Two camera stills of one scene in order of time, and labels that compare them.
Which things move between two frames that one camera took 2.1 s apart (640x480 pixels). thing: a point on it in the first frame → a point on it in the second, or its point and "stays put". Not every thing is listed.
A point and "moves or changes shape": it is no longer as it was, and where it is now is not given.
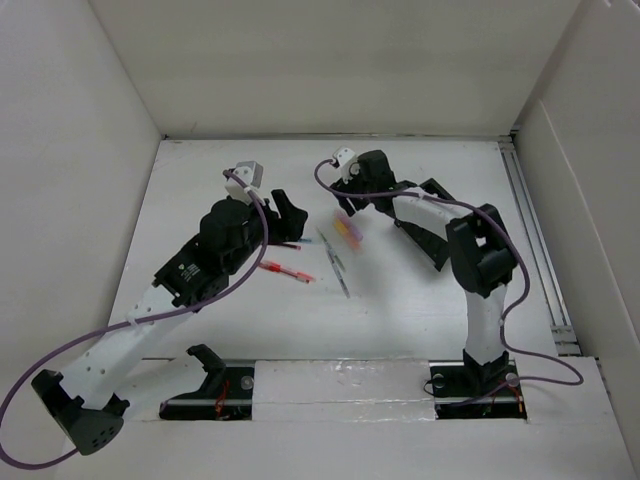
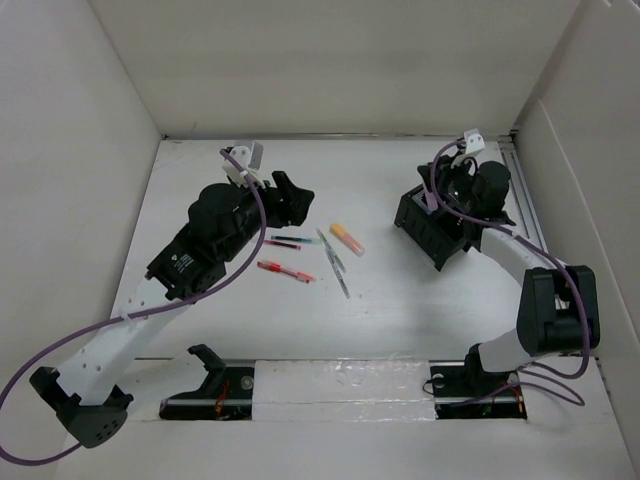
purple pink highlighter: (353, 230) moves or changes shape
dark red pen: (299, 248) stays put
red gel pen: (305, 277) stays put
